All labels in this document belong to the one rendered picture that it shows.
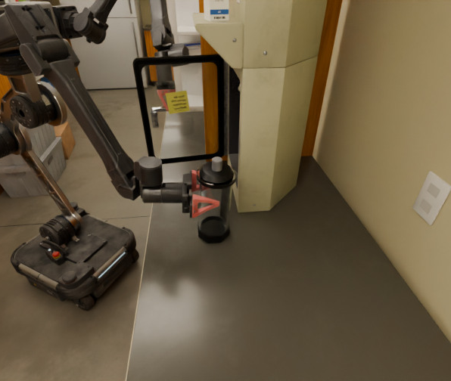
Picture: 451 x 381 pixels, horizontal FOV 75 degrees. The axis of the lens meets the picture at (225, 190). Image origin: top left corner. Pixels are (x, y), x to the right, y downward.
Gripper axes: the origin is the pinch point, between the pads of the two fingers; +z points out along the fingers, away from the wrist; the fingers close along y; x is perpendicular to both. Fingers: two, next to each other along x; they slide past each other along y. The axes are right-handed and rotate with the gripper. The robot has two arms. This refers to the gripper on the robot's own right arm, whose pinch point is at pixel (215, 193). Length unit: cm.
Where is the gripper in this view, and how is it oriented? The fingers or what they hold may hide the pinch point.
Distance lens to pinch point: 82.7
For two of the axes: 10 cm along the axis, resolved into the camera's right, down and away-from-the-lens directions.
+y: -1.1, -6.1, 7.8
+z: 9.9, 0.1, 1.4
